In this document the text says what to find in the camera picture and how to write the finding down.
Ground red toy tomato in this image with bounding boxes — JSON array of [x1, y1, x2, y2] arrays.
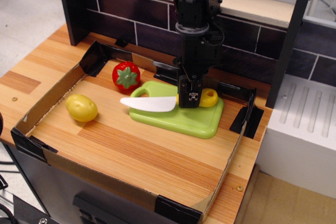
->
[[112, 61, 141, 90]]

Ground white toy sink drainboard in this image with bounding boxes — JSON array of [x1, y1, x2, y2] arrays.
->
[[256, 75, 335, 198]]

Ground black vertical post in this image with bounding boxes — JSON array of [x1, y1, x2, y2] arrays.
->
[[266, 0, 309, 108]]

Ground yellow handled white toy knife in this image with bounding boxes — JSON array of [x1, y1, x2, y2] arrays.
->
[[120, 88, 218, 112]]

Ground black shelf support panel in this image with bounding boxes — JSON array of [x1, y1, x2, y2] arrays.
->
[[61, 0, 90, 46]]

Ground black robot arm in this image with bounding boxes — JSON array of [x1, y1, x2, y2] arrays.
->
[[173, 0, 224, 109]]

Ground cardboard fence with black tape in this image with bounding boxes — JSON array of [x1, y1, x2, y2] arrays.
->
[[12, 42, 264, 223]]

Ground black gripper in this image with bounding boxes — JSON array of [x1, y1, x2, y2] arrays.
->
[[173, 23, 224, 109]]

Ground yellow toy potato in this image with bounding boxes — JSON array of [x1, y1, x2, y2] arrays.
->
[[66, 94, 98, 122]]

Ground green plastic cutting board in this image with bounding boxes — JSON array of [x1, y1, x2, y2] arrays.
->
[[129, 81, 224, 139]]

